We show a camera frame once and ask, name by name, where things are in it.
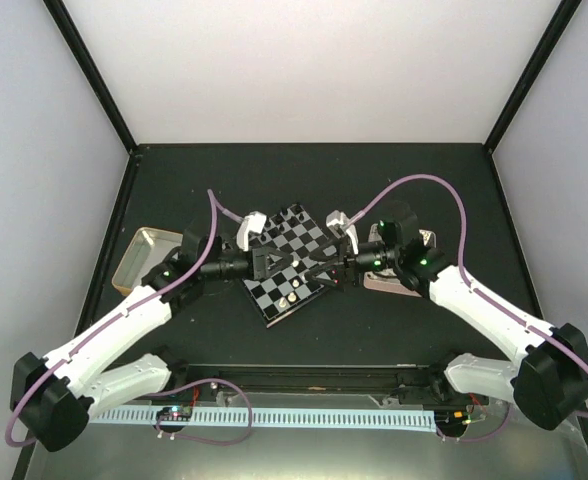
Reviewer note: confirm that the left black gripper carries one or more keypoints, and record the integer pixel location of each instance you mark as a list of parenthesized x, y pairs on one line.
[(286, 259)]

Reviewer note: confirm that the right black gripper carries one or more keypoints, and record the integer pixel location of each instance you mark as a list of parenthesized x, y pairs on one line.
[(344, 265)]

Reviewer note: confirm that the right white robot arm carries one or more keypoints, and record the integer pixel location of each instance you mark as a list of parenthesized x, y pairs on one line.
[(544, 371)]

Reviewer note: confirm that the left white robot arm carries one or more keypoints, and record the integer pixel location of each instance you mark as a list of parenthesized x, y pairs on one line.
[(56, 395)]

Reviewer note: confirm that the pink tin with pieces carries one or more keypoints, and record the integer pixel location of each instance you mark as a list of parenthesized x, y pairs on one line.
[(386, 282)]

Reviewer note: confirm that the black and white chessboard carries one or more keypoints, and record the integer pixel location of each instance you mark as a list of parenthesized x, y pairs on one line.
[(284, 232)]

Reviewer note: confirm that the gold metal tin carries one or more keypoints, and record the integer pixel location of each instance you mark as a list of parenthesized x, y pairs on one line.
[(147, 248)]

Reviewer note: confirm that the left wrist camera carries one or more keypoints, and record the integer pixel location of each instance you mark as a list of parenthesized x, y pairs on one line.
[(253, 223)]

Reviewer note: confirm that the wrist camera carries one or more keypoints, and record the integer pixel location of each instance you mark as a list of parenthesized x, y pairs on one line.
[(339, 225), (253, 223)]

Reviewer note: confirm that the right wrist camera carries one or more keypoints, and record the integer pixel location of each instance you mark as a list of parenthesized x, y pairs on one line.
[(339, 225)]

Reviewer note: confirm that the white slotted cable duct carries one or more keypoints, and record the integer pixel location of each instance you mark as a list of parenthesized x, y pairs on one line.
[(283, 418)]

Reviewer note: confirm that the black mounting rail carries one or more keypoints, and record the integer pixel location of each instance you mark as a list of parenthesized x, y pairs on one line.
[(422, 385)]

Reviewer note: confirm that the left black frame post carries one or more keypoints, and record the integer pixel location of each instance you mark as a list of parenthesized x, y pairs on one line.
[(63, 20)]

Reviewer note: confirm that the black frame post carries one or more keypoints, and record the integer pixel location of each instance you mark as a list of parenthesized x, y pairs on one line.
[(544, 48), (63, 20)]

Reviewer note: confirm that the right black frame post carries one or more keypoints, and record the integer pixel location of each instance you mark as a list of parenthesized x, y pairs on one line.
[(544, 48)]

